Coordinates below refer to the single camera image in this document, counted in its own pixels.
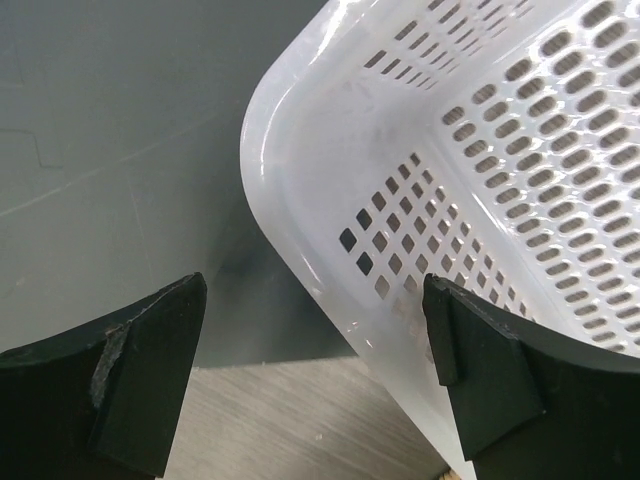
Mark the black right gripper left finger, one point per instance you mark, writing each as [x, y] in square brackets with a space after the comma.
[102, 400]

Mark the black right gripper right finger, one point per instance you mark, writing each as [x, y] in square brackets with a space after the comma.
[529, 402]

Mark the white perforated plastic basket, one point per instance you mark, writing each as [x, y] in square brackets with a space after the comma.
[493, 143]

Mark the wicker basket with fabric liner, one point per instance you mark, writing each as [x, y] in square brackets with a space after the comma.
[449, 474]

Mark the dark network switch box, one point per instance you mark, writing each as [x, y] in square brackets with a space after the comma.
[120, 132]

